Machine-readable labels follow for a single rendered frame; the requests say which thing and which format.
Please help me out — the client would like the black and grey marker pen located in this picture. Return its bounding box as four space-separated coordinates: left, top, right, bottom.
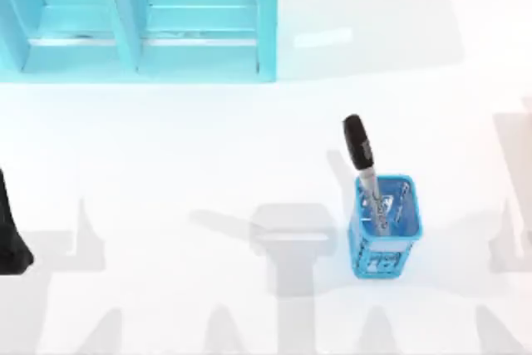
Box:
342 114 391 233

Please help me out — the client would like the blue pen holder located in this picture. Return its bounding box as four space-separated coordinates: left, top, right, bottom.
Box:
347 174 425 280

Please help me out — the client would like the light blue rack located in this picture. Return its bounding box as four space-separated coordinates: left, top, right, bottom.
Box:
0 0 278 84

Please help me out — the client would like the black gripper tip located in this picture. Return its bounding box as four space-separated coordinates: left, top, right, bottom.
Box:
0 168 35 276

